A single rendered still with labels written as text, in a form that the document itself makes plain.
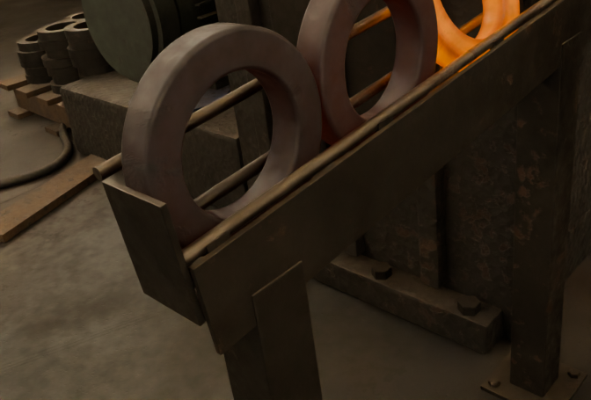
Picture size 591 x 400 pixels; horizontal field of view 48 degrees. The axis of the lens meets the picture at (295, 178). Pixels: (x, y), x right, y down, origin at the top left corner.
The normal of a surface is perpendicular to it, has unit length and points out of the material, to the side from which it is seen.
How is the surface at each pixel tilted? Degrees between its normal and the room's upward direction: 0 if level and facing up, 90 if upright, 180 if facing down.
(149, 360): 0
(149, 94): 47
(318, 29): 59
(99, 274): 0
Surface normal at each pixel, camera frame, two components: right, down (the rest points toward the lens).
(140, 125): -0.66, -0.07
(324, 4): -0.56, -0.33
